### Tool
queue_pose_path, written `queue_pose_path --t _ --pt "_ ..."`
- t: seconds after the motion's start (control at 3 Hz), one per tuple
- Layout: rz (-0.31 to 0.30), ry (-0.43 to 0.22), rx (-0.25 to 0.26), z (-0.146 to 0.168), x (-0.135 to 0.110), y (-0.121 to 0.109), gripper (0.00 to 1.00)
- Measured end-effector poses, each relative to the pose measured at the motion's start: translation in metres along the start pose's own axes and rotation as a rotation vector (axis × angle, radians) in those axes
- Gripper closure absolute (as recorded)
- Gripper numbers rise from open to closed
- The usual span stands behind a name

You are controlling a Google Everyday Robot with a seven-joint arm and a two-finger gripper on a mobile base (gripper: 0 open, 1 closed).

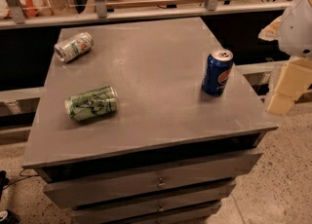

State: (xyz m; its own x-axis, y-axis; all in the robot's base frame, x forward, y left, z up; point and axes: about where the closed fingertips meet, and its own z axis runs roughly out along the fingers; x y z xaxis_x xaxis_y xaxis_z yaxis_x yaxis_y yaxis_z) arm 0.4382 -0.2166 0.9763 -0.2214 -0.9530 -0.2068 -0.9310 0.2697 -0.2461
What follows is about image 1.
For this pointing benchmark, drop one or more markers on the left metal rail bracket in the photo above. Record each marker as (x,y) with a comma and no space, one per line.
(16,10)

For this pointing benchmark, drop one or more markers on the middle grey drawer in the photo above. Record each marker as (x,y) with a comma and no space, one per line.
(154,203)

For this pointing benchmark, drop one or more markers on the grey drawer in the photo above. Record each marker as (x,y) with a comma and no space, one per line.
(121,184)
(154,203)

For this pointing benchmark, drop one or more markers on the orange white bag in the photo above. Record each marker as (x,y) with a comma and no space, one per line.
(32,8)

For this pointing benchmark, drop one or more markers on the grey drawer cabinet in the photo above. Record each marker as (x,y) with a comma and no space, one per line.
(156,69)

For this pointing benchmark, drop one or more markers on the top grey drawer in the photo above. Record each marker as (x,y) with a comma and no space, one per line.
(121,184)

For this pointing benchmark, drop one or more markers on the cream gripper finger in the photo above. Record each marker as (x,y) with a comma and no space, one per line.
(271,31)
(294,80)

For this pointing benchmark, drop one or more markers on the green patterned soda can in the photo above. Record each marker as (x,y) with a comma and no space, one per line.
(90,104)

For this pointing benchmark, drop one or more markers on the dark can on floor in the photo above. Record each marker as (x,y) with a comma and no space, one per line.
(8,217)

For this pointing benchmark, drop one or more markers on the silver 7up can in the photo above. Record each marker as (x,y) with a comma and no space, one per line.
(74,46)

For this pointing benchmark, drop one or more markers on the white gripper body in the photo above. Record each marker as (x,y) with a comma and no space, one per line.
(296,28)

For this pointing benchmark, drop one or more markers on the blue Pepsi can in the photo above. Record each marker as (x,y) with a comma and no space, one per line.
(218,67)

